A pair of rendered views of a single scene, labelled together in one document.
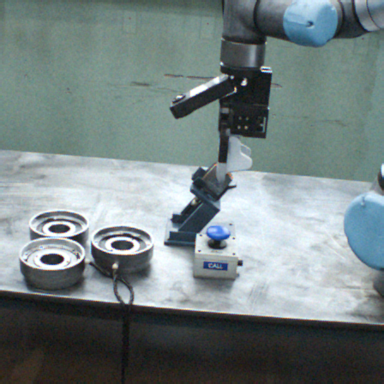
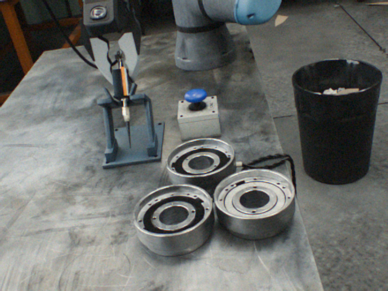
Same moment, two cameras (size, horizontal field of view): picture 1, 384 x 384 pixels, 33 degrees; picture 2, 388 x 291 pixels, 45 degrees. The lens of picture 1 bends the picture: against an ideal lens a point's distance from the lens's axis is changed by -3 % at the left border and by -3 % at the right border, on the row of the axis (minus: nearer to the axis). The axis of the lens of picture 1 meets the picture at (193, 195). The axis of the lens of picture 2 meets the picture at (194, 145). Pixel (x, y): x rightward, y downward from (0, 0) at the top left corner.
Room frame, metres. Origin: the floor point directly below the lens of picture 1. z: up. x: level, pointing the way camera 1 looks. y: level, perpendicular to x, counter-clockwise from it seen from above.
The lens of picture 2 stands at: (0.93, 0.71, 1.22)
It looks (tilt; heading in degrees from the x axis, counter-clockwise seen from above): 31 degrees down; 275
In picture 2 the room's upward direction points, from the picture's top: 10 degrees counter-clockwise
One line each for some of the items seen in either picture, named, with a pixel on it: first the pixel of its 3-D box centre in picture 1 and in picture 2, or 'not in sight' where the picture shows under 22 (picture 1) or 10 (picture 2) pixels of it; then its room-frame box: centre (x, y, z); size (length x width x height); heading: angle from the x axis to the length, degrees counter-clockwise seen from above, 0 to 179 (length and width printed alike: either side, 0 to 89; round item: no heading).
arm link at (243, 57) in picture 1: (243, 53); not in sight; (1.09, -0.06, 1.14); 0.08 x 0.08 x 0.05
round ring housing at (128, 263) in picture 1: (122, 249); (201, 167); (0.97, 0.11, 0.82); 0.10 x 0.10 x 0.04
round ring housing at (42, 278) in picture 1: (51, 263); (254, 204); (0.90, 0.22, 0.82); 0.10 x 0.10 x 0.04
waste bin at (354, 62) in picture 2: not in sight; (335, 123); (0.48, -0.99, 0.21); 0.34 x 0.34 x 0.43
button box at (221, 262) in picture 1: (219, 255); (199, 115); (0.97, -0.05, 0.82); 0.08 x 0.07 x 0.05; 89
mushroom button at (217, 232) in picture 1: (217, 242); (197, 104); (0.97, -0.04, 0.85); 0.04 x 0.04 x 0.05
